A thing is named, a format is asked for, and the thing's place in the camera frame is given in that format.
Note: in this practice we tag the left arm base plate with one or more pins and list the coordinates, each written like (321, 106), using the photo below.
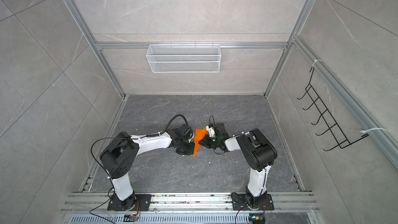
(131, 203)

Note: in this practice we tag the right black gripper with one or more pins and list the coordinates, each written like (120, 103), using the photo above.
(207, 139)

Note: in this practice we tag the aluminium mounting rail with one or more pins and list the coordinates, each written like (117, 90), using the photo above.
(197, 202)

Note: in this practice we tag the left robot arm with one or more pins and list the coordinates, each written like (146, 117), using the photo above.
(118, 157)

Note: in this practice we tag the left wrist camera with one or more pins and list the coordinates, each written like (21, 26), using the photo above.
(185, 132)

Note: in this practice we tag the white wire mesh basket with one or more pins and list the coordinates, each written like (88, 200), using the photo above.
(189, 58)

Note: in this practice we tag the white cable tie lower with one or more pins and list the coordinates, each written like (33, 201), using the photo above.
(373, 129)

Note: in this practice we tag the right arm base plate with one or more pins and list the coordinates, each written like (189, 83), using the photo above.
(248, 202)

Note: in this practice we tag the white vented cable duct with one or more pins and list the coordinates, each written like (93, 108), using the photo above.
(156, 218)

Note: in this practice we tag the black wire hook rack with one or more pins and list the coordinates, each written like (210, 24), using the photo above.
(339, 138)

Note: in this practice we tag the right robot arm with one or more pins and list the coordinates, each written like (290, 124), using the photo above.
(260, 155)

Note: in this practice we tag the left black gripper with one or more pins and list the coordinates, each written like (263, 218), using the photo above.
(190, 152)

